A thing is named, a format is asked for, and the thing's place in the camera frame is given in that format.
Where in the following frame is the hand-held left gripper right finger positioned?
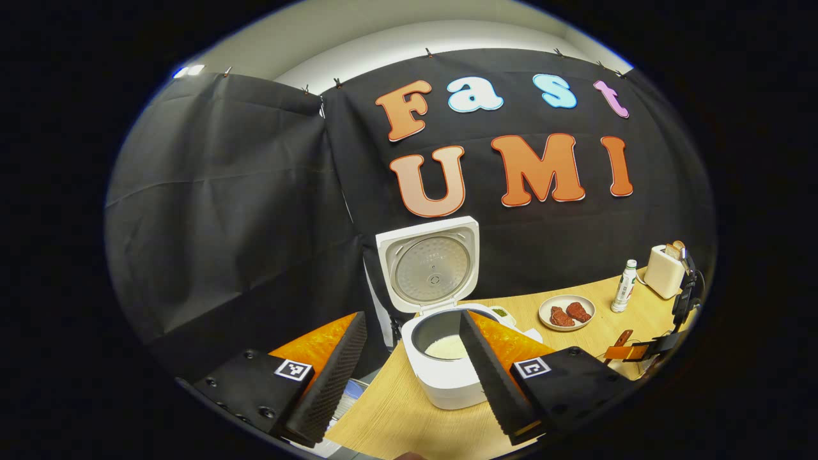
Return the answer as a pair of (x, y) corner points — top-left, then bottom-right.
(459, 310), (640, 447)

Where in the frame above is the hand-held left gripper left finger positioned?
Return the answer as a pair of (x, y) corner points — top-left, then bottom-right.
(192, 311), (368, 448)

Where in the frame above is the brown wooden spoon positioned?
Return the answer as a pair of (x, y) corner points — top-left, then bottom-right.
(604, 330), (635, 365)

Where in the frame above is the white rice cooker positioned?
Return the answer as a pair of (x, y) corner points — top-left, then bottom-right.
(375, 216), (544, 410)

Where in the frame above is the white rice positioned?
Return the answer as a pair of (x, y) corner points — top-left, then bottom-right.
(425, 333), (470, 360)

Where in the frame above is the white floor box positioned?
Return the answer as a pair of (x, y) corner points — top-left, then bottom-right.
(325, 378), (371, 441)

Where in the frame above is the cream toaster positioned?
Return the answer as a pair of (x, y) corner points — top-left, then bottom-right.
(644, 245), (686, 300)

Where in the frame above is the white drink bottle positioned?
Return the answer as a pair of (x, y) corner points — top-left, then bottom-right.
(610, 259), (638, 314)

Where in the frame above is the white round plate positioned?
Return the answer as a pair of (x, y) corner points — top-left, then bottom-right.
(538, 295), (596, 332)

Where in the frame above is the black backdrop cloth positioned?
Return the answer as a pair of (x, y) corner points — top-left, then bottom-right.
(104, 48), (716, 384)

